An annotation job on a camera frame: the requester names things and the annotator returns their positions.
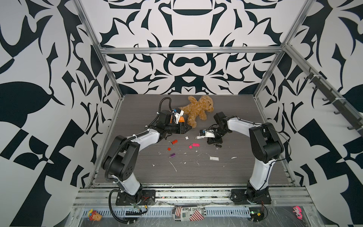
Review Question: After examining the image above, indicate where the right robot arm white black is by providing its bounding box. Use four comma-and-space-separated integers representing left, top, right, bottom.
207, 112, 285, 205

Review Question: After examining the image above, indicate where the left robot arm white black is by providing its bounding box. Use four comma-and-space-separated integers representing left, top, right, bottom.
101, 97, 192, 204

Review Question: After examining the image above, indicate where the orange plush fish toy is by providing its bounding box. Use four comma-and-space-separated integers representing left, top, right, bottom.
170, 115, 185, 124

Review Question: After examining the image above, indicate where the brown teddy bear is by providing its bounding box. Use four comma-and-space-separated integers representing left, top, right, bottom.
180, 95, 214, 128

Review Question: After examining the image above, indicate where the printed label sticker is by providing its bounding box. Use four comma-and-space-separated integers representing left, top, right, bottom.
172, 205, 207, 222

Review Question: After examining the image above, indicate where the pink toy figure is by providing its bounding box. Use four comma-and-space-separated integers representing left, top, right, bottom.
293, 206, 303, 220

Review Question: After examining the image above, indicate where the colourful small toy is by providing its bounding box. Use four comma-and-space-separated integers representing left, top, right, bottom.
88, 209, 103, 221

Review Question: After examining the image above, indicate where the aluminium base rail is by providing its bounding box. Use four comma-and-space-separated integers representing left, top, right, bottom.
73, 187, 314, 207

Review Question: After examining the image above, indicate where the aluminium frame post left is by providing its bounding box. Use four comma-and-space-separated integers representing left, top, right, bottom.
72, 0, 123, 99

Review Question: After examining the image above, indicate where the wall hook rack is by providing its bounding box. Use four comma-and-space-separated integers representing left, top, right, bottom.
304, 67, 363, 137

